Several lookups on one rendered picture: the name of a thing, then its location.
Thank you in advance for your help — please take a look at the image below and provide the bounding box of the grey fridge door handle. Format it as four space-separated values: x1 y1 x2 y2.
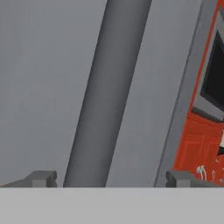
62 0 153 188

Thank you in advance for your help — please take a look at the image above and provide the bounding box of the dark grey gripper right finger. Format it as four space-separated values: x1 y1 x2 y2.
165 170 224 188

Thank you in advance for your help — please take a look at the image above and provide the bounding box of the red cupboard run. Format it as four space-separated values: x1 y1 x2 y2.
172 0 224 186

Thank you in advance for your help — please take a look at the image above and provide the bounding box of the grey microwave oven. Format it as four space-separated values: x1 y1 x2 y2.
190 6 224 123

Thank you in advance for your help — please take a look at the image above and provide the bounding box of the grey fridge door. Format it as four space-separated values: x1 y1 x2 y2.
0 0 219 188

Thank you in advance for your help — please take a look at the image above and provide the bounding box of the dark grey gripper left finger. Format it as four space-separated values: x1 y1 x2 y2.
0 170 58 188

